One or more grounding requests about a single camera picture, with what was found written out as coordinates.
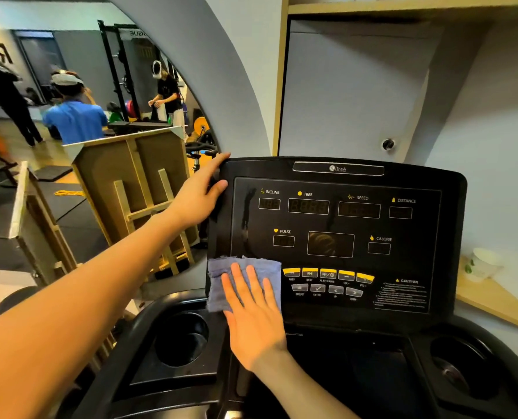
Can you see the wooden easel frame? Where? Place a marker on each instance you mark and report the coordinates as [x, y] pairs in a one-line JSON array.
[[36, 226]]

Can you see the white cabinet door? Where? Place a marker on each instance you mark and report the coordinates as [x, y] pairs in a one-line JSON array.
[[350, 95]]

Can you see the large wooden easel board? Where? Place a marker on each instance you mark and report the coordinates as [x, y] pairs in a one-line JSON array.
[[110, 178]]

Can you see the round metal cabinet lock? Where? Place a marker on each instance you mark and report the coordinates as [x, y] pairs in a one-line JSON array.
[[388, 144]]

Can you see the red weight plate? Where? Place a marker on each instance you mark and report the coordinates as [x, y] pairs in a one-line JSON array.
[[131, 109]]

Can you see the white paper cup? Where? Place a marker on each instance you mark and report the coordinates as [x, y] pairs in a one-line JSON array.
[[483, 266]]

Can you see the yellow resistance band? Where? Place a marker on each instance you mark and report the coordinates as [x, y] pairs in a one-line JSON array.
[[69, 193]]

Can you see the black floor mat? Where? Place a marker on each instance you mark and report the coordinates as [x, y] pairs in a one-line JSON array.
[[51, 173]]

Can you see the black flat bench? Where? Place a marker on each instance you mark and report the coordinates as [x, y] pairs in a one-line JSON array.
[[139, 126]]

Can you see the wooden corner shelf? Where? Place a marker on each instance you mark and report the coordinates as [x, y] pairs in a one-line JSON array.
[[494, 301]]

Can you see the green weight plate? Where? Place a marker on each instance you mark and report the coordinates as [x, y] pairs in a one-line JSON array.
[[115, 117]]

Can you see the black squat rack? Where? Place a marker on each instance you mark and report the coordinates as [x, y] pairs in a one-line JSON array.
[[110, 61]]

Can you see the person's left forearm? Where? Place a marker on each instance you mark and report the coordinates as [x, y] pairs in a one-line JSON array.
[[67, 322]]

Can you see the person's left hand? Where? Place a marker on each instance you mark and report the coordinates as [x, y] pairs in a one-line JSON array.
[[193, 200]]

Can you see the black exercise bike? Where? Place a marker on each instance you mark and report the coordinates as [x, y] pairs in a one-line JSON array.
[[201, 148]]

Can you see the wooden wall shelf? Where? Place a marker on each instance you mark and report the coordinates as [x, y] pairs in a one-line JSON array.
[[416, 5]]

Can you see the person's right forearm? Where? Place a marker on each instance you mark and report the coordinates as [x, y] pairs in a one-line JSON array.
[[298, 392]]

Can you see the black foam roller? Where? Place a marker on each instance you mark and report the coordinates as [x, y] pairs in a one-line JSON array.
[[16, 301]]

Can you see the blue cleaning cloth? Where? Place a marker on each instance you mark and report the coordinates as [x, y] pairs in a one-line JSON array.
[[217, 288]]

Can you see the yellow weight plate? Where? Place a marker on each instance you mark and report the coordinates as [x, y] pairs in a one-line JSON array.
[[201, 125]]

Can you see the person's right hand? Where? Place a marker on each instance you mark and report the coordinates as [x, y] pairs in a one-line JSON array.
[[256, 327]]

